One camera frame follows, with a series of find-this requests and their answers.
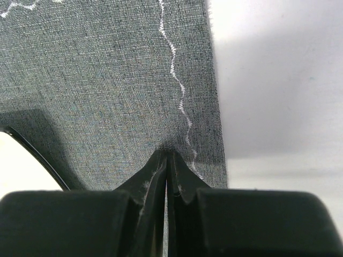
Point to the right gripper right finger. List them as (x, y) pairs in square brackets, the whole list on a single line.
[(205, 221)]

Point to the grey cloth placemat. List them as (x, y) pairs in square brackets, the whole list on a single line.
[(97, 86)]

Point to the white square plate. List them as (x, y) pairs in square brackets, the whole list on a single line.
[(23, 168)]

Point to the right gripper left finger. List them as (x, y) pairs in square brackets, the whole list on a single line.
[(127, 221)]

